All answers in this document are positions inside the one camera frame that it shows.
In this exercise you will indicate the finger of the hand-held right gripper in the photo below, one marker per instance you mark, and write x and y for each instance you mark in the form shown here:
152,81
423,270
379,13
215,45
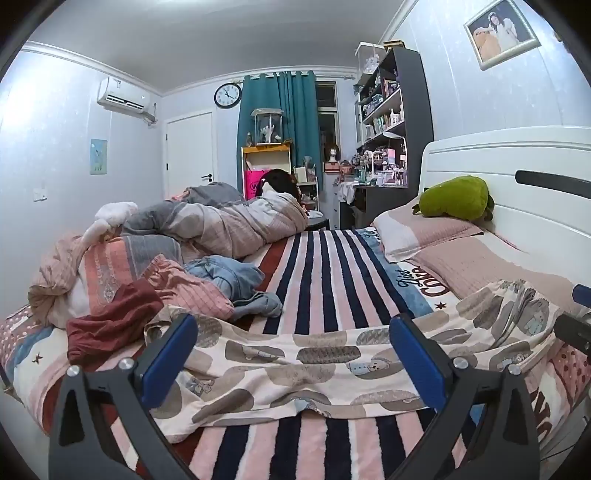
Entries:
575,333
582,294

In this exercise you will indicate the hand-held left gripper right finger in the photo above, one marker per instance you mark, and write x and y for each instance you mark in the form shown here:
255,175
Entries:
418,357

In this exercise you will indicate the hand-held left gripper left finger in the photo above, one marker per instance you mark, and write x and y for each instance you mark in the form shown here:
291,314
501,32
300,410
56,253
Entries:
170,357

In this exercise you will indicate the bear print pants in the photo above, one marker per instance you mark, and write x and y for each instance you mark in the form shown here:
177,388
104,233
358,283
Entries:
295,369

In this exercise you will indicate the dark red garment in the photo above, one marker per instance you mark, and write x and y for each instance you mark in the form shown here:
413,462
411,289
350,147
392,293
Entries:
113,318

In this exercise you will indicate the pink checked garment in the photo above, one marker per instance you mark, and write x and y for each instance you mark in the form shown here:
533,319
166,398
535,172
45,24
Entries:
189,288

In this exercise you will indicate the large pink quilted pillow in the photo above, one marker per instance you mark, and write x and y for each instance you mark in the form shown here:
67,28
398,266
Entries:
489,267

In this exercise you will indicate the light blue jeans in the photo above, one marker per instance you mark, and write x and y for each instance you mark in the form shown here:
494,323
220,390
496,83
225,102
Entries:
231,277

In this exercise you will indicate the pink patterned quilt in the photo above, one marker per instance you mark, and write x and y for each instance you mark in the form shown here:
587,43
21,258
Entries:
104,272

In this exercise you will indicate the pink white pillow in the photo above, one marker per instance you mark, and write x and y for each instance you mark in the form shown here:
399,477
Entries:
415,228

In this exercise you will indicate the striped pink navy blanket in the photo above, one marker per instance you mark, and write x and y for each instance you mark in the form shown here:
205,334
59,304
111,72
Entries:
318,272

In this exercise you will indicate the pink grey checked duvet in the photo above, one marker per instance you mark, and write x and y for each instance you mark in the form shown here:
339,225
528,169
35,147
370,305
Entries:
231,221

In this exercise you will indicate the white fluffy plush toy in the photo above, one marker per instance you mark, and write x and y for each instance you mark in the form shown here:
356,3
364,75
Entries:
113,214

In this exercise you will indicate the green plush toy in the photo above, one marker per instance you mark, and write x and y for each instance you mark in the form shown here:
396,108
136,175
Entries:
455,196

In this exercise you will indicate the white bed headboard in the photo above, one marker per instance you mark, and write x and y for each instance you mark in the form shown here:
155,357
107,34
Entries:
503,152

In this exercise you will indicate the black round stool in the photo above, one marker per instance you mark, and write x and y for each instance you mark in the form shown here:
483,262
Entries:
318,223

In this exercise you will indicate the pink bag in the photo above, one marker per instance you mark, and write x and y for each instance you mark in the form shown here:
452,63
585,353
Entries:
254,184

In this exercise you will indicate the white storage cart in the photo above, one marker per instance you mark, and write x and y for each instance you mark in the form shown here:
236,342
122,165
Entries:
308,184

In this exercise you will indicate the white door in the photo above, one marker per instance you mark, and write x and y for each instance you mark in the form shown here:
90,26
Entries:
191,152

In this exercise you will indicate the mannequin head with wig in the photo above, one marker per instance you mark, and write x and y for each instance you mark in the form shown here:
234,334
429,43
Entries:
332,154

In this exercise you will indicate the yellow shelf unit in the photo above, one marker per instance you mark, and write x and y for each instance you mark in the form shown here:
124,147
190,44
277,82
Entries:
265,149

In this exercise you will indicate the glass display case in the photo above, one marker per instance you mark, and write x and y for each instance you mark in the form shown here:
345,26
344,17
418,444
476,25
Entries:
266,127

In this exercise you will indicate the dark grey shelf desk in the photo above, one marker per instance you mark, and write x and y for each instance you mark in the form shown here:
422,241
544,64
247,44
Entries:
415,106

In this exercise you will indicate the window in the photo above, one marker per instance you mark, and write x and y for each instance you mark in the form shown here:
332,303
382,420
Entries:
327,120

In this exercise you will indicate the white air conditioner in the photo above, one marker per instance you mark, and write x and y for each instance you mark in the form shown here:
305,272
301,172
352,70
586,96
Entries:
122,99

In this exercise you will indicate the teal curtain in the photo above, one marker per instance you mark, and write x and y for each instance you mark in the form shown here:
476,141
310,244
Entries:
277,99

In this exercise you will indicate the clear display box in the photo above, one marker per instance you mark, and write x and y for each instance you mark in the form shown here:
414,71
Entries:
369,57

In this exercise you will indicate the white light switch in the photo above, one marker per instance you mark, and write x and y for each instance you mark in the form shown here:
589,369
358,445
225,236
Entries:
40,194

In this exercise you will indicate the small blue wall poster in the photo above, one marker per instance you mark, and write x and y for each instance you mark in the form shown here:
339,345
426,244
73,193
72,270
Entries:
98,157

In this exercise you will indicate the round wall clock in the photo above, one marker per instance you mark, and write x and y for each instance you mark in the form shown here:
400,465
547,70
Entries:
227,95

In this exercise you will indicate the framed wall photo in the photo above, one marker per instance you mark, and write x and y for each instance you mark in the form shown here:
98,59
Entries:
501,34

